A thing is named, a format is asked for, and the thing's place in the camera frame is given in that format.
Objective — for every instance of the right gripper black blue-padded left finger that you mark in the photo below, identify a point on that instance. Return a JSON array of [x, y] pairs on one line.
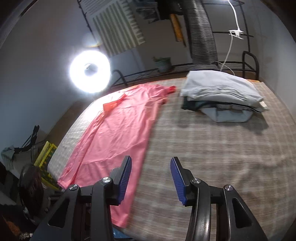
[[83, 213]]

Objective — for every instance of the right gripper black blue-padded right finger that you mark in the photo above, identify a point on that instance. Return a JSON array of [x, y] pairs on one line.
[[235, 221]]

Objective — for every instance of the pink t-shirt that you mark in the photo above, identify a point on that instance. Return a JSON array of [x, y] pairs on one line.
[[122, 128]]

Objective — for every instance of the yellow plastic crate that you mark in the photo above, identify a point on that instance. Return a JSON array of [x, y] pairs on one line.
[[42, 163]]

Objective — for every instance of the plaid bed cover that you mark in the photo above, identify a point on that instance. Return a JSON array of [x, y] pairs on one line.
[[256, 157]]

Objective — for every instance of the black tripod stand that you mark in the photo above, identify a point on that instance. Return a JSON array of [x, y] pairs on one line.
[[30, 142]]

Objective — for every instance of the pale blue folded garment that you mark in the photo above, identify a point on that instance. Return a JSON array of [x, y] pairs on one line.
[[227, 116]]

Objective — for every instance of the dark green folded garment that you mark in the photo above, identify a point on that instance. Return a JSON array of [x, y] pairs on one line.
[[193, 105]]

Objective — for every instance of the light grey folded garment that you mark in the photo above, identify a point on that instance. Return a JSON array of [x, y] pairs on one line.
[[210, 85]]

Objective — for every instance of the green potted plant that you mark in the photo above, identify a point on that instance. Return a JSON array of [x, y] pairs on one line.
[[163, 64]]

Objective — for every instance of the grey plaid hanging coat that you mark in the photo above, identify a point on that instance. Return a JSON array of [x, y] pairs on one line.
[[200, 36]]

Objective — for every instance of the white clip lamp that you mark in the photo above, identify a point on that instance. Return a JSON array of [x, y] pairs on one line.
[[235, 33]]

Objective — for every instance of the orange hanging scarf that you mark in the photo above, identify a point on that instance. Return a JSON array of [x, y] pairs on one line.
[[177, 29]]

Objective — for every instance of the round ring light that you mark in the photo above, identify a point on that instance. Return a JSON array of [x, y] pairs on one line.
[[90, 71]]

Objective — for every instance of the green striped wall hanging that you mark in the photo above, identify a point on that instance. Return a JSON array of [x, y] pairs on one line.
[[114, 26]]

